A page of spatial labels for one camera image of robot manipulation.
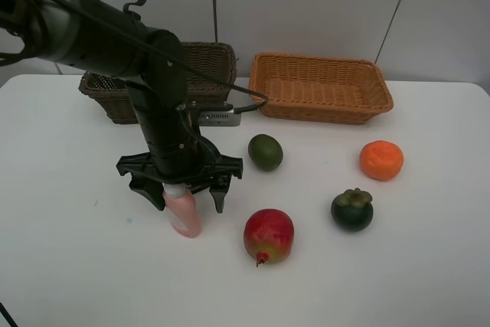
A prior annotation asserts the dark mangosteen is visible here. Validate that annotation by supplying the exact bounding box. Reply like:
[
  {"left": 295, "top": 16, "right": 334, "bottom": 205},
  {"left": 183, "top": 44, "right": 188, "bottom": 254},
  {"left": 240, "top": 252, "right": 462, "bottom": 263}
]
[{"left": 331, "top": 188, "right": 374, "bottom": 232}]

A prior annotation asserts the dark brown wicker basket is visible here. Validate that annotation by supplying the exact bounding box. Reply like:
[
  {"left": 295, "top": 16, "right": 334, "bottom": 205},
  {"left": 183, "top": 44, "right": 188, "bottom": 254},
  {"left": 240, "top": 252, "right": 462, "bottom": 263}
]
[{"left": 79, "top": 42, "right": 237, "bottom": 125}]

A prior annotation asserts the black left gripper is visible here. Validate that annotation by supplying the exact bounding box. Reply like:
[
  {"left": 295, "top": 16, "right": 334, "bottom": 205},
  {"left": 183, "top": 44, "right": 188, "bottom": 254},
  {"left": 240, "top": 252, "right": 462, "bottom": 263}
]
[{"left": 116, "top": 139, "right": 243, "bottom": 214}]

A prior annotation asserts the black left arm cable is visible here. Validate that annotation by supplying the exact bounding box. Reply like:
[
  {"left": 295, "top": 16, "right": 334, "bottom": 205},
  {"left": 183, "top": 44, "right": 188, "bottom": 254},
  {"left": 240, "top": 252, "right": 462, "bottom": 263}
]
[{"left": 0, "top": 0, "right": 270, "bottom": 114}]

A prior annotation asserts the pink squeeze bottle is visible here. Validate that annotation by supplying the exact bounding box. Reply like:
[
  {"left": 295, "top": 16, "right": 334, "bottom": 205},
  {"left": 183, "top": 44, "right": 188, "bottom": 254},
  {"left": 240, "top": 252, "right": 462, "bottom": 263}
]
[{"left": 163, "top": 184, "right": 201, "bottom": 238}]

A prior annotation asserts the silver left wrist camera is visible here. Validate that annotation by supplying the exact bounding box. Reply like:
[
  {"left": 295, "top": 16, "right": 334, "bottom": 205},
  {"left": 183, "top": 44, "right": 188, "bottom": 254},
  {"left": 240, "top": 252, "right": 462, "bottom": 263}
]
[{"left": 190, "top": 101, "right": 241, "bottom": 127}]

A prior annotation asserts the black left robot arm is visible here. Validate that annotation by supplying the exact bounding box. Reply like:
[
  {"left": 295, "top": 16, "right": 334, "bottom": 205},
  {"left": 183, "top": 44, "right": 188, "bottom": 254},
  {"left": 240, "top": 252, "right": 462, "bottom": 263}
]
[{"left": 1, "top": 0, "right": 243, "bottom": 212}]

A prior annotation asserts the orange tangerine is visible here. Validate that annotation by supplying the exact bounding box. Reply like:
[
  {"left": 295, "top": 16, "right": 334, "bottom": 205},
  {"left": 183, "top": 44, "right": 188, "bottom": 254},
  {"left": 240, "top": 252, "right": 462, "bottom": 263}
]
[{"left": 359, "top": 140, "right": 404, "bottom": 181}]

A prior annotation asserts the red pomegranate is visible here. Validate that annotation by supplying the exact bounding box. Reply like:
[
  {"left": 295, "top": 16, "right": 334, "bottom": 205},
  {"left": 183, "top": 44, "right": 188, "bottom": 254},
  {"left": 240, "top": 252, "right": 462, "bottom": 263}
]
[{"left": 243, "top": 208, "right": 295, "bottom": 267}]

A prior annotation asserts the orange wicker basket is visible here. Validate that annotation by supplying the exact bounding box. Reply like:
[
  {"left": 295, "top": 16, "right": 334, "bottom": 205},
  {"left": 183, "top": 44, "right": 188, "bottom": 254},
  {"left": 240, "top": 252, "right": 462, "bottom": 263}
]
[{"left": 249, "top": 53, "right": 394, "bottom": 125}]

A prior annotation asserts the green lime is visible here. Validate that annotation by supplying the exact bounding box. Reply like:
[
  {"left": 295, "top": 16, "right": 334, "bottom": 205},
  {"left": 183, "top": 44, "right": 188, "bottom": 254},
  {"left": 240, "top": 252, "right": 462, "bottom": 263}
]
[{"left": 247, "top": 134, "right": 283, "bottom": 172}]

